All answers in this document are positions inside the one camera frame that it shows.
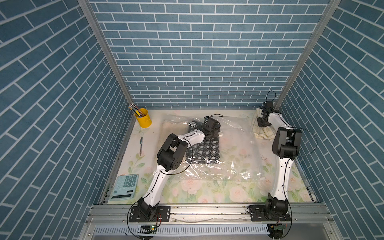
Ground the black white knitted scarf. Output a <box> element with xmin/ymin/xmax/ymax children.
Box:
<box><xmin>186</xmin><ymin>122</ymin><xmax>220</xmax><ymax>165</ymax></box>

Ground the clear plastic vacuum bag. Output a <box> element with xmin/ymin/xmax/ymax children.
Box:
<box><xmin>170</xmin><ymin>114</ymin><xmax>264</xmax><ymax>182</ymax></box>

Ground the beige fluffy scarf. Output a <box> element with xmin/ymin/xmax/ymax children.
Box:
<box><xmin>159</xmin><ymin>121</ymin><xmax>190</xmax><ymax>143</ymax></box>

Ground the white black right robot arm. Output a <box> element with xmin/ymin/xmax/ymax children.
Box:
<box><xmin>257</xmin><ymin>101</ymin><xmax>302</xmax><ymax>215</ymax></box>

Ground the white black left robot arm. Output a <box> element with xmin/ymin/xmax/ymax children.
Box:
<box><xmin>137</xmin><ymin>116</ymin><xmax>221</xmax><ymax>221</ymax></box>

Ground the cream checked folded towel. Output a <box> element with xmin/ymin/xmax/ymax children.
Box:
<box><xmin>253</xmin><ymin>108</ymin><xmax>276</xmax><ymax>141</ymax></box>

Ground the yellow pen cup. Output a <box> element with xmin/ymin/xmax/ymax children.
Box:
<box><xmin>135</xmin><ymin>108</ymin><xmax>152</xmax><ymax>128</ymax></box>

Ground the grey pen on table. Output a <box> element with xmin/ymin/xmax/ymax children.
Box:
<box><xmin>139</xmin><ymin>137</ymin><xmax>143</xmax><ymax>156</ymax></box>

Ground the light green calculator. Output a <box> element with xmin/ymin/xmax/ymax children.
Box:
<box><xmin>110</xmin><ymin>174</ymin><xmax>139</xmax><ymax>201</ymax></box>

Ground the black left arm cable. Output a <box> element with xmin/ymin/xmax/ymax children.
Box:
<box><xmin>125</xmin><ymin>136</ymin><xmax>194</xmax><ymax>239</ymax></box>

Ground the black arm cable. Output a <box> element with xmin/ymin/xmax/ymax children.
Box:
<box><xmin>265</xmin><ymin>89</ymin><xmax>319</xmax><ymax>157</ymax></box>
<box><xmin>125</xmin><ymin>136</ymin><xmax>194</xmax><ymax>239</ymax></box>

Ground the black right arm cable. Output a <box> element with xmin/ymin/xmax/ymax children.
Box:
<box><xmin>265</xmin><ymin>89</ymin><xmax>319</xmax><ymax>157</ymax></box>

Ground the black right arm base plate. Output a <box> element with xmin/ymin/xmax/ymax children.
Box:
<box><xmin>246</xmin><ymin>205</ymin><xmax>292</xmax><ymax>222</ymax></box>

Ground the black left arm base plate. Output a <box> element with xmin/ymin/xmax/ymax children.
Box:
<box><xmin>128</xmin><ymin>206</ymin><xmax>171</xmax><ymax>223</ymax></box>

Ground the aluminium front rail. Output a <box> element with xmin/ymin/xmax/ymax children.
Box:
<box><xmin>80</xmin><ymin>203</ymin><xmax>342</xmax><ymax>240</ymax></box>

